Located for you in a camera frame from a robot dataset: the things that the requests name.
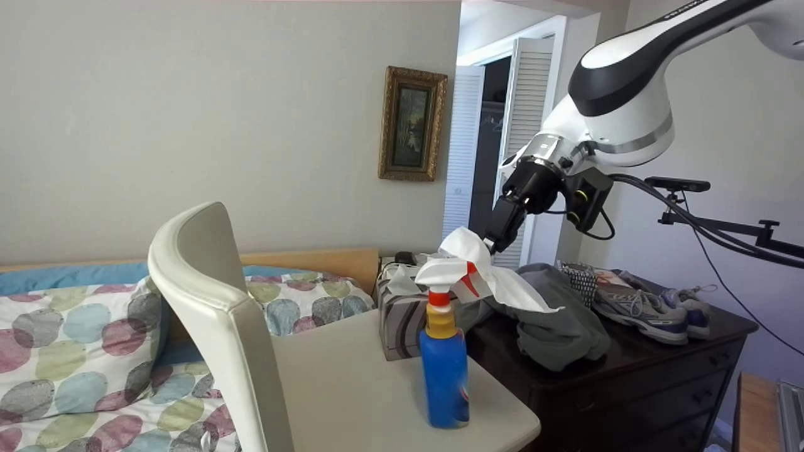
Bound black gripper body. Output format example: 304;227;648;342
500;156;564;217

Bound blue spray bottle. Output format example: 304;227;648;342
415;254;489;432

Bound white louvered door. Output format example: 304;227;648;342
486;32;558;269

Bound grey sweatshirt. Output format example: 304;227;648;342
481;261;616;373

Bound gold framed painting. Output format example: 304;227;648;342
377;62;450;183

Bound striped grey cloth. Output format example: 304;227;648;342
374;251;496;364

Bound dark wooden dresser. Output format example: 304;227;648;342
462;263;761;452

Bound blue pillow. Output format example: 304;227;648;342
0;261;156;296
238;263;284;283

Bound white moulded chair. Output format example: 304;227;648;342
146;197;545;452

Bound light wooden table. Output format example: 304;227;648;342
730;372;785;452

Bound spotted pastel duvet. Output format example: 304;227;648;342
0;367;246;452

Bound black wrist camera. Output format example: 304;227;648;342
562;166;618;236

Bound black stereo camera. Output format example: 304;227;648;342
640;172;712;195

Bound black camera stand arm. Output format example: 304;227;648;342
656;187;804;270

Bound grey metal frame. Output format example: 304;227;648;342
775;378;804;452

